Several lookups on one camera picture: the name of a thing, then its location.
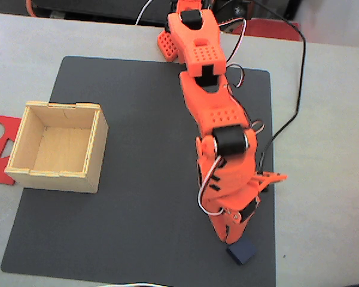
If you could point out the red board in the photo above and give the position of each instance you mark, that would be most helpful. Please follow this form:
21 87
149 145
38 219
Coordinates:
272 30

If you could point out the blue cube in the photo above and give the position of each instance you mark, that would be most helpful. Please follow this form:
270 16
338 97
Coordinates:
242 252

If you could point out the black equipment case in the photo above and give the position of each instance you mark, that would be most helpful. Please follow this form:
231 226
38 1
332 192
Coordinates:
92 7

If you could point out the black table clamp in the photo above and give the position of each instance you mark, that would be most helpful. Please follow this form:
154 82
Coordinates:
230 15

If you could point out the dark grey mat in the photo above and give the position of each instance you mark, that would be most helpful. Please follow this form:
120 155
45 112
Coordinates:
137 149

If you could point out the open wooden box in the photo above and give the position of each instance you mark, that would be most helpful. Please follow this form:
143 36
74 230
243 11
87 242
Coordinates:
57 182

